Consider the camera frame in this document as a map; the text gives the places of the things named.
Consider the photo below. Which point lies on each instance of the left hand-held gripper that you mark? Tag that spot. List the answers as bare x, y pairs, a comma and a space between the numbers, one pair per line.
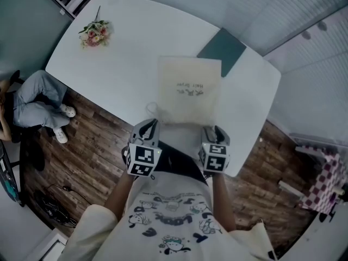
143, 158

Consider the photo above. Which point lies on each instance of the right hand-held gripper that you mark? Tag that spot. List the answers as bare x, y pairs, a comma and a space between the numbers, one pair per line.
216, 158

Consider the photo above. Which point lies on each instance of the person's right forearm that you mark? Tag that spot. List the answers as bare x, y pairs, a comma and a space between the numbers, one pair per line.
223, 202

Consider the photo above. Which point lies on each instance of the person's left forearm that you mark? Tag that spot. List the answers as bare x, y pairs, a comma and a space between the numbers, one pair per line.
119, 197

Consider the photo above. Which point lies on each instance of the black trousers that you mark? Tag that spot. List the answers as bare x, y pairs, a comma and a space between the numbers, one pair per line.
179, 159

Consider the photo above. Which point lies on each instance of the dark green book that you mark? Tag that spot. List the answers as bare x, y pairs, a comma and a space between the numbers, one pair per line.
224, 49

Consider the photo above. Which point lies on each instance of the white cartoon print shirt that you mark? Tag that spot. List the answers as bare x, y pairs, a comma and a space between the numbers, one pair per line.
168, 219

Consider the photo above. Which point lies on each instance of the pink flower bouquet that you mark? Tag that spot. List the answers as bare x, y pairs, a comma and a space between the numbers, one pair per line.
95, 35

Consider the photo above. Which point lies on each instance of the dark printed board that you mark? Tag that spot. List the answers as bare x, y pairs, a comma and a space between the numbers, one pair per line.
8, 178

